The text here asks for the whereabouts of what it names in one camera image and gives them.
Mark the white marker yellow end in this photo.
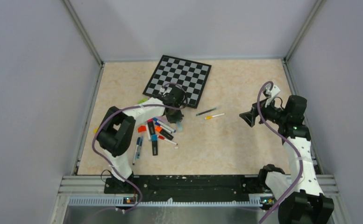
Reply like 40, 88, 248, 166
204, 113, 225, 120

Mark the black grey chessboard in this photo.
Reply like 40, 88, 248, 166
143, 55, 212, 109

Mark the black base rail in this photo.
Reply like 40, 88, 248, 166
105, 175, 270, 194

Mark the black highlighter pink cap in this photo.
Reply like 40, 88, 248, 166
147, 119, 156, 136

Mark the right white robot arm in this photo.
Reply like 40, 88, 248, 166
239, 95, 334, 224

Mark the black highlighter blue cap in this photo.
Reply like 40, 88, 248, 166
151, 134, 158, 156

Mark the green ink clear pen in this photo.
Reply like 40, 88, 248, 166
196, 107, 220, 116

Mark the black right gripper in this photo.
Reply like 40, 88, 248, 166
239, 96, 288, 127

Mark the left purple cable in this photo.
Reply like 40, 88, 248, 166
91, 83, 189, 214

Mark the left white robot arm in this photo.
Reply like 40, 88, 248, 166
93, 83, 188, 193

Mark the light blue highlighter body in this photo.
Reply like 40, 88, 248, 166
177, 121, 183, 132

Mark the black highlighter orange cap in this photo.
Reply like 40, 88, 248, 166
155, 126, 173, 140

